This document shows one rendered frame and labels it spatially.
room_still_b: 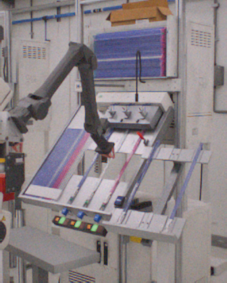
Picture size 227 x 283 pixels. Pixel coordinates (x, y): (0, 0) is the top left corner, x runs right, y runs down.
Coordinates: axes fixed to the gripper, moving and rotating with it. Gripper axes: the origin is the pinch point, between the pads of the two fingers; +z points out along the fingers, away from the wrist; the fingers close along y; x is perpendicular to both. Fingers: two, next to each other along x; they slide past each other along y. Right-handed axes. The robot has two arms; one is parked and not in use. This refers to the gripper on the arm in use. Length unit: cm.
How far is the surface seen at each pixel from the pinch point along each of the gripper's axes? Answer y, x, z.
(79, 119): 41.5, -26.1, 1.0
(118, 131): 6.4, -18.4, 0.9
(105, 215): -14.8, 34.0, 0.0
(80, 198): 6.3, 27.5, 0.8
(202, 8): 43, -196, 51
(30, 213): 124, 8, 78
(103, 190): -5.0, 20.3, 0.8
